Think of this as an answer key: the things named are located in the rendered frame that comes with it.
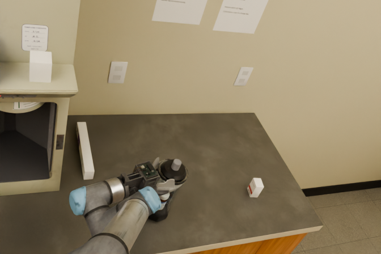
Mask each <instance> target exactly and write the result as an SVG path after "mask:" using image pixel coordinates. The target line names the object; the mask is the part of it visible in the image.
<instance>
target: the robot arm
mask: <svg viewBox="0 0 381 254"><path fill-rule="evenodd" d="M159 163H160V161H159V157H157V158H156V159H155V161H154V162H153V164H151V162H150V161H146V162H142V163H138V164H136V165H135V168H134V170H133V173H129V174H126V173H125V172H124V173H121V176H119V177H114V178H111V179H108V180H104V181H101V182H98V183H95V184H91V185H87V186H83V187H81V188H78V189H76V190H73V191H71V192H70V195H69V202H70V207H71V209H72V211H73V213H74V214H75V215H83V216H84V218H85V220H86V223H87V225H88V228H89V230H90V233H91V236H92V237H91V238H90V239H89V240H88V242H87V243H85V244H84V245H82V246H80V247H79V248H77V249H75V250H73V251H71V252H70V253H68V254H129V251H130V250H131V248H132V246H133V244H134V242H135V240H136V238H137V237H138V235H139V233H140V232H141V230H142V228H143V226H144V224H145V222H146V220H147V219H148V217H149V216H150V215H151V214H152V213H153V214H154V213H155V212H156V211H157V210H159V209H160V208H161V201H160V198H159V196H162V195H164V194H167V193H169V192H172V191H174V190H176V189H178V188H180V187H181V186H182V184H181V185H175V180H174V179H169V180H167V181H166V182H165V183H157V185H156V187H154V185H155V182H156V181H158V180H159V178H160V176H158V175H159V174H158V173H157V170H158V165H159ZM153 187H154V188H153ZM123 199H125V200H123ZM122 200H123V201H122ZM119 201H121V202H120V203H119V204H117V205H115V206H114V207H112V208H109V205H111V204H114V203H116V202H119Z"/></svg>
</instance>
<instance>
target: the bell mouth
mask: <svg viewBox="0 0 381 254"><path fill-rule="evenodd" d="M44 103H45V102H0V111H4V112H8V113H25V112H30V111H33V110H36V109H38V108H39V107H41V106H42V105H43V104H44Z"/></svg>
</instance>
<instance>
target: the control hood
mask: <svg viewBox="0 0 381 254"><path fill-rule="evenodd" d="M77 93H78V86H77V81H76V77H75V71H74V66H73V65H66V64H52V75H51V82H50V83H47V82H30V81H29V63H21V62H0V95H37V96H36V98H70V97H72V96H74V95H76V94H77Z"/></svg>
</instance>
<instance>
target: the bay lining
mask: <svg viewBox="0 0 381 254"><path fill-rule="evenodd" d="M56 110H57V104H56V103H54V102H45V103H44V104H43V105H42V106H41V107H39V108H38V109H36V110H33V111H30V112H25V113H8V112H4V111H0V134H1V133H2V132H4V131H5V130H16V131H18V132H19V133H21V134H22V135H24V136H26V137H28V138H29V139H31V140H33V141H34V142H36V143H38V144H39V145H40V146H42V147H44V148H46V149H47V151H48V163H49V172H50V171H51V169H52V156H53V143H54V130H55V123H56Z"/></svg>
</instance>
